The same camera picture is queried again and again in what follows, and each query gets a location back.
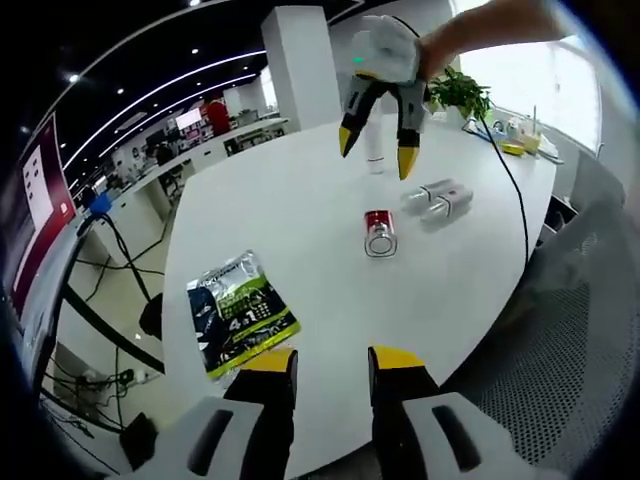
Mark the green potted plant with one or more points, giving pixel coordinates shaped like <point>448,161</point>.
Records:
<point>460,92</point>

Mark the green black skincare sachet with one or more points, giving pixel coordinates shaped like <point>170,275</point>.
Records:
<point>240,315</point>

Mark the black rounded object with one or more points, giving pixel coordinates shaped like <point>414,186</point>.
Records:
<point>151,315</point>

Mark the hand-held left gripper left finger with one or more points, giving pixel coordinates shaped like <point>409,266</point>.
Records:
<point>260,415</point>

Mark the grey mesh office chair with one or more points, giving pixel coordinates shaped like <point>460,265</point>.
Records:
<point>550,350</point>

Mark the white desk black legs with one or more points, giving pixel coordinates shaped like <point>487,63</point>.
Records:
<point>107,325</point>

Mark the tall white skincare tube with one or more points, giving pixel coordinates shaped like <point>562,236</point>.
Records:
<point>376,145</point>

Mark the person's right hand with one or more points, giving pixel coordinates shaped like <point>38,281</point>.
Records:
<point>439,52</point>

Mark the black box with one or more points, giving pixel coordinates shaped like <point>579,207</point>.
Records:
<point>140,440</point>

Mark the long white counter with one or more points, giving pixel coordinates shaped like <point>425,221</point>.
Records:
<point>150,200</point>

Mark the blue box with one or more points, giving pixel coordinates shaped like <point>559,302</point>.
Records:
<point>100,204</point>

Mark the white power strip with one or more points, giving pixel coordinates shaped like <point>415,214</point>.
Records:
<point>122,375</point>

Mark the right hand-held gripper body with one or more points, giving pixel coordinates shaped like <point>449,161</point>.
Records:
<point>387,50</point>

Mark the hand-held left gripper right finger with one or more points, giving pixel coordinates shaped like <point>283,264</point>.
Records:
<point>400,415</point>

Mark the bright display screen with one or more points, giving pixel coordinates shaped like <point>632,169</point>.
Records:
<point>188,119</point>

